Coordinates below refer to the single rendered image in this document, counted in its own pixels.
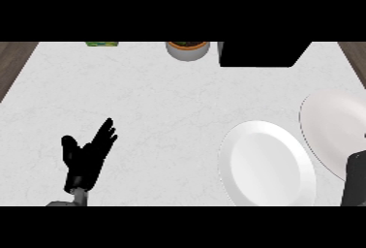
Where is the black box appliance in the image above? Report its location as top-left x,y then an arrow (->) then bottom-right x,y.
217,42 -> 313,69

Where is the green and yellow box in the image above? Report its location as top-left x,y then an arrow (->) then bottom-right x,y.
85,42 -> 120,48

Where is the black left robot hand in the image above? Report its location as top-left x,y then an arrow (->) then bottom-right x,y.
61,117 -> 119,196

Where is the pale pink plate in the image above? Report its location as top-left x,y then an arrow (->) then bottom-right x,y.
297,89 -> 366,182

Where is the white plate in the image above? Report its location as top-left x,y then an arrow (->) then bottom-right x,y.
217,120 -> 318,207

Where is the grey pot with orange rim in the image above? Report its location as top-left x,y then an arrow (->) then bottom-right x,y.
164,42 -> 212,62

